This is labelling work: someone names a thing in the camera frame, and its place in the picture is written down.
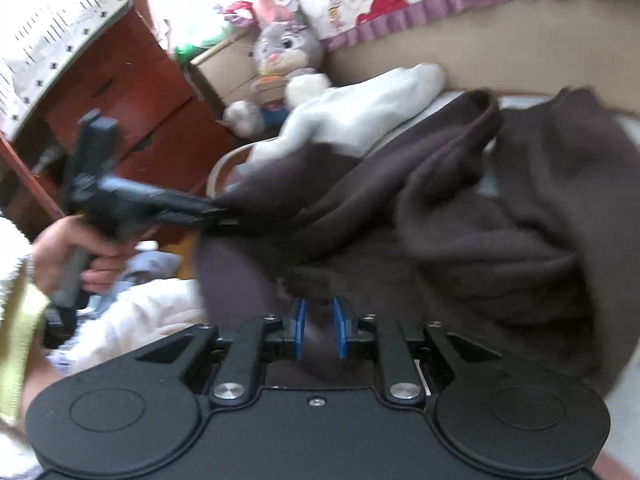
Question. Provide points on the dark brown knitted sweater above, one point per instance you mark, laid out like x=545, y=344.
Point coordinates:
x=321, y=224

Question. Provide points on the grey bunny plush toy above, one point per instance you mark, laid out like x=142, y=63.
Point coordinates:
x=287, y=56

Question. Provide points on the white patterned cabinet cover cloth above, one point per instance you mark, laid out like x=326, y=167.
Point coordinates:
x=40, y=40

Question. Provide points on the white cloth garment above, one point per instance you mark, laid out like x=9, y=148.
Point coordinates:
x=354, y=118

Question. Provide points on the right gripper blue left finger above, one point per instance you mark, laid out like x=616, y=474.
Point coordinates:
x=294, y=329

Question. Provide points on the red wooden drawer cabinet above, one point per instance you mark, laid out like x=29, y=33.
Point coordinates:
x=168, y=136

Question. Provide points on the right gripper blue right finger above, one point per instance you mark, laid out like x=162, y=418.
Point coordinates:
x=345, y=324

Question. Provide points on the cardboard box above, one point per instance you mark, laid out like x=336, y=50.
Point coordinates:
x=223, y=74

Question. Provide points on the person's left hand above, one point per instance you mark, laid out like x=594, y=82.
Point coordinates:
x=54, y=245

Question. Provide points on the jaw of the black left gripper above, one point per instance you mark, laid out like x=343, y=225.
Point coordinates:
x=187, y=210

